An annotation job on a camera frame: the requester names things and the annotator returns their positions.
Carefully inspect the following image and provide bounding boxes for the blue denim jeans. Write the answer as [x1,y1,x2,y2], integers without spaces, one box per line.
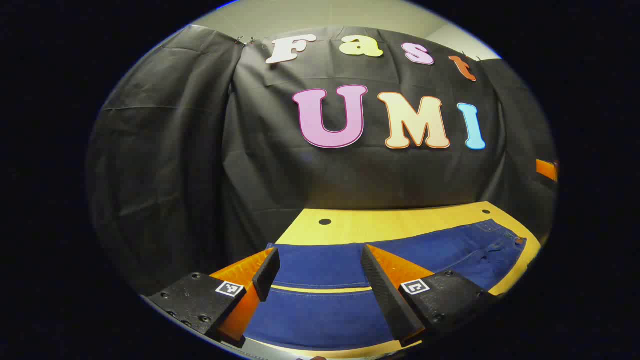
[243,218,528,351]

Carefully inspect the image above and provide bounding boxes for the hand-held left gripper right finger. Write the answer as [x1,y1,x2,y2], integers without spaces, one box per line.
[360,244,502,348]

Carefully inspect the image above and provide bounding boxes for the black backdrop cloth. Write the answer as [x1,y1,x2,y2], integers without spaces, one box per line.
[86,25,558,296]

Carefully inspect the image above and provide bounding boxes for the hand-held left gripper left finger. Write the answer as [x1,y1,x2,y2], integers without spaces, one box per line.
[144,246,281,349]

